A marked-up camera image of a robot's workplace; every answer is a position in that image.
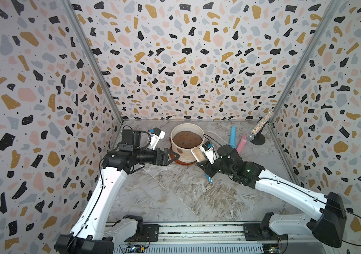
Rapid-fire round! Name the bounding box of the white scrub brush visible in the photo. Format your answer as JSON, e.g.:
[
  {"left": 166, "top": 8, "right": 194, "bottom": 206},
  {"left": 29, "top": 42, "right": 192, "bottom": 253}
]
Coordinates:
[{"left": 191, "top": 147, "right": 207, "bottom": 163}]

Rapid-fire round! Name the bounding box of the cream ceramic pot with soil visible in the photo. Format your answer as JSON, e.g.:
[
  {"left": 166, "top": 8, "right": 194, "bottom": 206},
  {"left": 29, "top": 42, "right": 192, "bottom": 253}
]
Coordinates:
[{"left": 169, "top": 123, "right": 205, "bottom": 163}]

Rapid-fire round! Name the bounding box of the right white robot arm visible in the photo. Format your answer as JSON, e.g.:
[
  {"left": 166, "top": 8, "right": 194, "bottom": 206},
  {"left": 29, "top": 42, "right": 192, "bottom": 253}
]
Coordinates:
[{"left": 191, "top": 145, "right": 347, "bottom": 248}]

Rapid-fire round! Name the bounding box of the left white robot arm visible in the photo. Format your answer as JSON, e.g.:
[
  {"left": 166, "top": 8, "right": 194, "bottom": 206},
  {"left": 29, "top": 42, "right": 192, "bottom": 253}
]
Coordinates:
[{"left": 54, "top": 148, "right": 179, "bottom": 254}]

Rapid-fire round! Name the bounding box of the terracotta saucer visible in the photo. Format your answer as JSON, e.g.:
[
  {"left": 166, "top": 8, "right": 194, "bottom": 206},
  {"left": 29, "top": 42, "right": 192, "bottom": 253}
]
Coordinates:
[{"left": 169, "top": 153, "right": 196, "bottom": 166}]

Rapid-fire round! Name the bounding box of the blue toy microphone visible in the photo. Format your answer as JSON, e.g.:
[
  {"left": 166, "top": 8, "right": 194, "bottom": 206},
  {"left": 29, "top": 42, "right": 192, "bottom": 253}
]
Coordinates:
[{"left": 229, "top": 126, "right": 236, "bottom": 148}]

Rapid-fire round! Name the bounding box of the pink toy microphone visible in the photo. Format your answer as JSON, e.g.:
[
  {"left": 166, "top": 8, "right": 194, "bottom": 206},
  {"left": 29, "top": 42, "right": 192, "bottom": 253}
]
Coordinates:
[{"left": 236, "top": 134, "right": 247, "bottom": 154}]

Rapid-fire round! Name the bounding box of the glitter silver microphone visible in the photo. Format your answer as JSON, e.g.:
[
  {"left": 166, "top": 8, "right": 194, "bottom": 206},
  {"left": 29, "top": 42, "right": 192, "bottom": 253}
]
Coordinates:
[{"left": 246, "top": 111, "right": 274, "bottom": 141}]

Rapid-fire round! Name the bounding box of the black microphone stand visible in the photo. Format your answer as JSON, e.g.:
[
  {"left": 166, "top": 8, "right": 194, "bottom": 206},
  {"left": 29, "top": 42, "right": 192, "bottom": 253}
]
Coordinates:
[{"left": 251, "top": 125, "right": 266, "bottom": 146}]

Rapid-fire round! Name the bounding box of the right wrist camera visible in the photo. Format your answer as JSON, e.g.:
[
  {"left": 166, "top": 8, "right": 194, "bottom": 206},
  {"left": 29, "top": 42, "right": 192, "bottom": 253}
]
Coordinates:
[{"left": 200, "top": 141, "right": 218, "bottom": 164}]

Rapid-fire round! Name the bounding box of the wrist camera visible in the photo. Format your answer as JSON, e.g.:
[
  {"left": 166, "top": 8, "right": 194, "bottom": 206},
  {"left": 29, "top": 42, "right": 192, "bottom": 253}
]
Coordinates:
[
  {"left": 200, "top": 141, "right": 218, "bottom": 164},
  {"left": 148, "top": 128, "right": 165, "bottom": 150}
]

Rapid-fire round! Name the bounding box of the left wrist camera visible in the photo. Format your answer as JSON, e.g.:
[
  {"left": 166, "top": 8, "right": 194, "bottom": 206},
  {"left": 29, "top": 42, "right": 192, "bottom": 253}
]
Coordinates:
[{"left": 148, "top": 128, "right": 165, "bottom": 150}]

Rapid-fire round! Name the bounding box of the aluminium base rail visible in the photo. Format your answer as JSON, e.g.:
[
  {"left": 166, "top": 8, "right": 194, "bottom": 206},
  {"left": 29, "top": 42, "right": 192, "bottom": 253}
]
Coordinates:
[{"left": 66, "top": 221, "right": 340, "bottom": 254}]

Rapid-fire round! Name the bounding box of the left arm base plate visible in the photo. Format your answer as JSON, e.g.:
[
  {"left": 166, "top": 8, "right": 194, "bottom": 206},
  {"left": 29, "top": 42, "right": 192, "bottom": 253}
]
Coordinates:
[{"left": 124, "top": 224, "right": 159, "bottom": 243}]

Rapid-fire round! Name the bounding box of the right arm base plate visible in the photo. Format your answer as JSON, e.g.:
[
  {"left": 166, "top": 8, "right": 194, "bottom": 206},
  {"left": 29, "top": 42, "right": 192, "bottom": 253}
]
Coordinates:
[{"left": 243, "top": 223, "right": 288, "bottom": 241}]

